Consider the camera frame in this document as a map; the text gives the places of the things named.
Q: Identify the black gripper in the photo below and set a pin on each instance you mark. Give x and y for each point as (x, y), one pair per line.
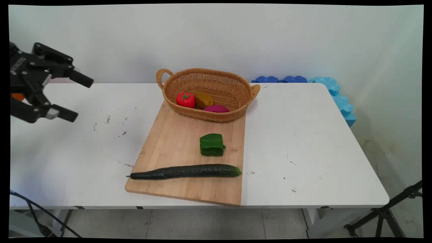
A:
(23, 72)

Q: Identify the brown toy potato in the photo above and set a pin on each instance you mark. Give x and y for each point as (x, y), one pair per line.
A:
(203, 100)

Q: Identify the orange object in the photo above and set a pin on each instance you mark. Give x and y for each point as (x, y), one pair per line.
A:
(17, 97)

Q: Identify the red toy tomato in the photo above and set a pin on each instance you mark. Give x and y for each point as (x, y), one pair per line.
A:
(185, 100)

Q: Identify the wooden cutting board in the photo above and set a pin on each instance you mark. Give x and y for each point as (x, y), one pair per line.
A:
(179, 148)

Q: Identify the black table leg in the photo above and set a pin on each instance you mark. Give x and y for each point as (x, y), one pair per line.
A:
(66, 222)

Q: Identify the dark green cucumber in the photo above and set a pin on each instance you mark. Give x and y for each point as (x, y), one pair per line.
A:
(185, 171)

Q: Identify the magenta toy sweet potato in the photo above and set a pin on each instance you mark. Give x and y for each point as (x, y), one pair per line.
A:
(216, 108)

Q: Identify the woven wicker basket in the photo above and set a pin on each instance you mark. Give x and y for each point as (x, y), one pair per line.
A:
(222, 87)

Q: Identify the green toy bell pepper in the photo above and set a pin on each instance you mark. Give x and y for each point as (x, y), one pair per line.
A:
(211, 145)

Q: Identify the dark blue foam mat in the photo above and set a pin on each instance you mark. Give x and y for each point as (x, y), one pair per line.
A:
(266, 79)
(295, 79)

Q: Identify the light blue foam mat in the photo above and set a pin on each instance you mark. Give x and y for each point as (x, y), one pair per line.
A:
(341, 101)

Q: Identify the white table leg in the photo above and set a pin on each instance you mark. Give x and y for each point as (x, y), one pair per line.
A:
(315, 222)

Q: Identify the black tripod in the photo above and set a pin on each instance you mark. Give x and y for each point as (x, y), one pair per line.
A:
(384, 212)

